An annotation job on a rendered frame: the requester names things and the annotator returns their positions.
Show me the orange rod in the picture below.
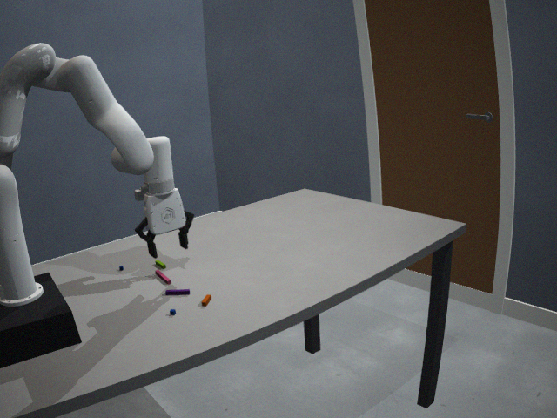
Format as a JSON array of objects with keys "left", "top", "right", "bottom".
[{"left": 202, "top": 294, "right": 211, "bottom": 307}]

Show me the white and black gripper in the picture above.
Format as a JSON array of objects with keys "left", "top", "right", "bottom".
[{"left": 135, "top": 188, "right": 194, "bottom": 259}]

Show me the pink rod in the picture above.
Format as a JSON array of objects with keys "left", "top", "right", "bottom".
[{"left": 156, "top": 270, "right": 171, "bottom": 284}]

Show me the purple rod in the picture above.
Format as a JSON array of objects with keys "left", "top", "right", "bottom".
[{"left": 165, "top": 289, "right": 190, "bottom": 295}]

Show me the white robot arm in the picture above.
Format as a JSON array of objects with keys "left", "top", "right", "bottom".
[{"left": 0, "top": 44, "right": 175, "bottom": 307}]

